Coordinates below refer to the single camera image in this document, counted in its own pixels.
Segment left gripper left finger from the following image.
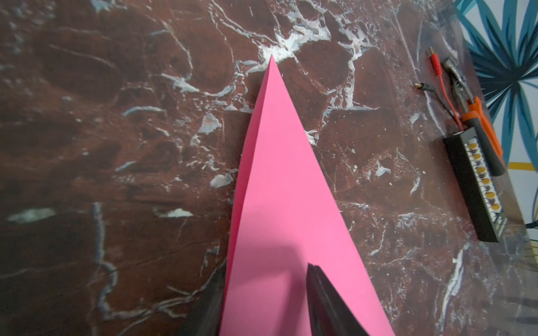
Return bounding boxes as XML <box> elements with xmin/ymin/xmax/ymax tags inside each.
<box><xmin>178</xmin><ymin>262</ymin><xmax>227</xmax><ymax>336</ymax></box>

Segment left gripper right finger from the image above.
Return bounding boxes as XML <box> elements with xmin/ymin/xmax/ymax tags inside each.
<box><xmin>306</xmin><ymin>264</ymin><xmax>368</xmax><ymax>336</ymax></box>

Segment pink square paper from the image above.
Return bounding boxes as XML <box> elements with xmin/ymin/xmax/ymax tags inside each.
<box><xmin>219</xmin><ymin>60</ymin><xmax>393</xmax><ymax>335</ymax></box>

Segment black connector strip box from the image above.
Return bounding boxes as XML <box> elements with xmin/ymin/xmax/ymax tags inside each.
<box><xmin>444</xmin><ymin>127</ymin><xmax>508</xmax><ymax>242</ymax></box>

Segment black test probe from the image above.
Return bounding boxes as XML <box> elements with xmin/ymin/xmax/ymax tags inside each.
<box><xmin>414</xmin><ymin>82</ymin><xmax>460</xmax><ymax>129</ymax></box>

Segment red test probe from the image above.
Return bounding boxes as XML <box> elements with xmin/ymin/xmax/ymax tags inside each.
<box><xmin>429</xmin><ymin>47</ymin><xmax>464</xmax><ymax>131</ymax></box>

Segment orange handled pliers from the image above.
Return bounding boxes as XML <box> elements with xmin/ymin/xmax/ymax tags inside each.
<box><xmin>441</xmin><ymin>57</ymin><xmax>506</xmax><ymax>176</ymax></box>

